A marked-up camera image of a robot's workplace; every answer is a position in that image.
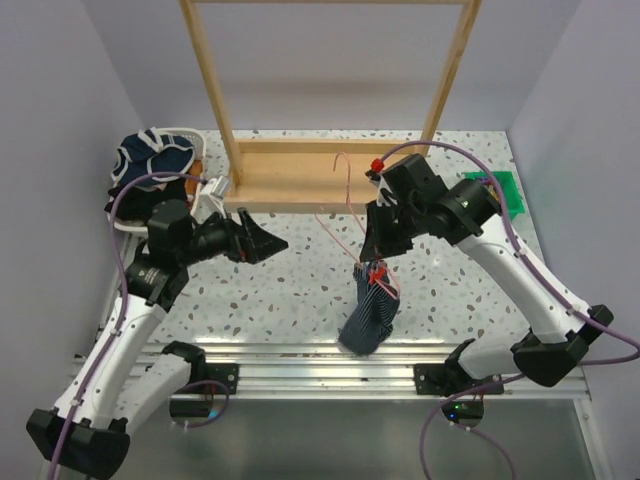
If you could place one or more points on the white laundry basket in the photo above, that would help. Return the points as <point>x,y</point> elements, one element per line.
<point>158,180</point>

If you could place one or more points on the pink wire hanger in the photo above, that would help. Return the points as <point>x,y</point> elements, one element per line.
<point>393,287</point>

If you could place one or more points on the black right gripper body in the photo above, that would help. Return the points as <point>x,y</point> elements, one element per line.
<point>411,212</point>

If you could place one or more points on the wooden hanging rack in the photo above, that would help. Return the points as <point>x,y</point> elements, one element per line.
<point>306,94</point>

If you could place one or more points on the orange garment in basket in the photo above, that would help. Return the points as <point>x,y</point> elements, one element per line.
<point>191,186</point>

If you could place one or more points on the black garment in basket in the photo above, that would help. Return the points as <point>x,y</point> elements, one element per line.
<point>138,204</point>

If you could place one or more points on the green clothespin bin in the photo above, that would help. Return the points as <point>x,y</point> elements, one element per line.
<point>508,186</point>

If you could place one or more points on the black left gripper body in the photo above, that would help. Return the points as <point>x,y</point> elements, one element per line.
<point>212,240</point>

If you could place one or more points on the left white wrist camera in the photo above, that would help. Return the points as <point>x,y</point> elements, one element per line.
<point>210,195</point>

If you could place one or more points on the aluminium mounting rail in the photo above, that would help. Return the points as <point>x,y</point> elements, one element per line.
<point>322,371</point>

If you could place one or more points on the blue clothespin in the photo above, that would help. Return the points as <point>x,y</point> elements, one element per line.
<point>360,273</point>

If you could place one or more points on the colourful clothespins in bin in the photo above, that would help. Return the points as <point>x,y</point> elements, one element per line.
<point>494,188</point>

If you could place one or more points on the navy striped underwear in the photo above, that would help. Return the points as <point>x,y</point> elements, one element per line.
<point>371,322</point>

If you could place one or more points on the red clothespin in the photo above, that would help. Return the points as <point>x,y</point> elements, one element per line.
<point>378,273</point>

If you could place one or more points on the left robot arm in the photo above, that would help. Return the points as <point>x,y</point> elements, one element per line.
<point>89,428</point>

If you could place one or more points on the navy white-trimmed underwear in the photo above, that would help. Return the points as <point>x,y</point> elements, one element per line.
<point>151,151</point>

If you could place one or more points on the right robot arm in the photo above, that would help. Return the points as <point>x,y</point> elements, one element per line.
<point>561,325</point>

